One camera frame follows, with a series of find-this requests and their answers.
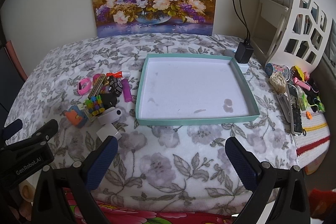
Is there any white cutout shelf rack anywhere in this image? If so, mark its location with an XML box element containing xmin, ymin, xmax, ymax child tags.
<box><xmin>251</xmin><ymin>0</ymin><xmax>335</xmax><ymax>72</ymax></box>

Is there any black adapter cable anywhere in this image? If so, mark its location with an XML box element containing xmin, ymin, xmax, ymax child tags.
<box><xmin>230</xmin><ymin>0</ymin><xmax>263</xmax><ymax>44</ymax></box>

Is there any black toy car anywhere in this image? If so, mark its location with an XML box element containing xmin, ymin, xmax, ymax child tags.
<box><xmin>106</xmin><ymin>76</ymin><xmax>123</xmax><ymax>97</ymax></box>

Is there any white wall charger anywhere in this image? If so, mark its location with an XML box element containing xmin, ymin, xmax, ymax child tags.
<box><xmin>96</xmin><ymin>123</ymin><xmax>122</xmax><ymax>141</ymax></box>

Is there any black power adapter plugged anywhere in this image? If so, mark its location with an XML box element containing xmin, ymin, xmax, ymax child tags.
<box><xmin>235</xmin><ymin>42</ymin><xmax>253</xmax><ymax>64</ymax></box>

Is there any orange glue bottle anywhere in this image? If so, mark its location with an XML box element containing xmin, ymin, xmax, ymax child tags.
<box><xmin>106</xmin><ymin>71</ymin><xmax>130</xmax><ymax>78</ymax></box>

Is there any black wall charger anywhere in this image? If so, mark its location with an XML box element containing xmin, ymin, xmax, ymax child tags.
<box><xmin>100</xmin><ymin>93</ymin><xmax>117</xmax><ymax>110</ymax></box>

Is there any white watch strap loop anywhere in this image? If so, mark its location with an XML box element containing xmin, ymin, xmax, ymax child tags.
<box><xmin>97</xmin><ymin>107</ymin><xmax>123</xmax><ymax>125</ymax></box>

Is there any striped crochet mat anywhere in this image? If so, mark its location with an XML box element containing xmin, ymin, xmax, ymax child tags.
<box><xmin>294</xmin><ymin>107</ymin><xmax>331</xmax><ymax>176</ymax></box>

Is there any pile of colourful hair accessories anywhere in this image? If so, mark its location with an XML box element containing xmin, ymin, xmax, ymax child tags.
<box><xmin>290</xmin><ymin>65</ymin><xmax>325</xmax><ymax>119</ymax></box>

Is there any silver hair clip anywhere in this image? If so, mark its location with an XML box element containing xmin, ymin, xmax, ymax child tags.
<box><xmin>276</xmin><ymin>94</ymin><xmax>291</xmax><ymax>123</ymax></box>

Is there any white power strip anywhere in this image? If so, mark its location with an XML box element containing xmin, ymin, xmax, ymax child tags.
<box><xmin>224</xmin><ymin>48</ymin><xmax>249</xmax><ymax>74</ymax></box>

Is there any purple lighter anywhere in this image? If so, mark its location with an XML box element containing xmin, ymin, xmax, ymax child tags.
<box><xmin>121</xmin><ymin>78</ymin><xmax>132</xmax><ymax>102</ymax></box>

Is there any colourful washi tape roll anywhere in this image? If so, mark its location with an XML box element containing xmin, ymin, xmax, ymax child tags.
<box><xmin>265</xmin><ymin>63</ymin><xmax>290</xmax><ymax>81</ymax></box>

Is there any beige mesh roll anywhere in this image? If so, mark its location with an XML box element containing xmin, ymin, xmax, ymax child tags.
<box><xmin>269</xmin><ymin>72</ymin><xmax>286</xmax><ymax>94</ymax></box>

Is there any cream hair claw clip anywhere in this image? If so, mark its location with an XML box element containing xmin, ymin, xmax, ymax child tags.
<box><xmin>81</xmin><ymin>104</ymin><xmax>96</xmax><ymax>123</ymax></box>

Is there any colourful block puzzle cube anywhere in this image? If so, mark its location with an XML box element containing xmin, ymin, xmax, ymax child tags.
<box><xmin>85</xmin><ymin>95</ymin><xmax>105</xmax><ymax>117</ymax></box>

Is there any brown pink puppy toy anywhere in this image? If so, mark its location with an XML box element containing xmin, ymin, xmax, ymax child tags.
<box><xmin>92</xmin><ymin>74</ymin><xmax>109</xmax><ymax>93</ymax></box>

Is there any orange blue utility knife toy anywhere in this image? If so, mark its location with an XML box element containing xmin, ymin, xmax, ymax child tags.
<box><xmin>65</xmin><ymin>106</ymin><xmax>87</xmax><ymax>128</ymax></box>

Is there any pink wristband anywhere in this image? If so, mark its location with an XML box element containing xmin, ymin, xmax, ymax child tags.
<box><xmin>77</xmin><ymin>78</ymin><xmax>92</xmax><ymax>96</ymax></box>

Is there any teal shallow tray box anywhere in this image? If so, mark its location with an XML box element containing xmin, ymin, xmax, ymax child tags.
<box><xmin>135</xmin><ymin>53</ymin><xmax>260</xmax><ymax>126</ymax></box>

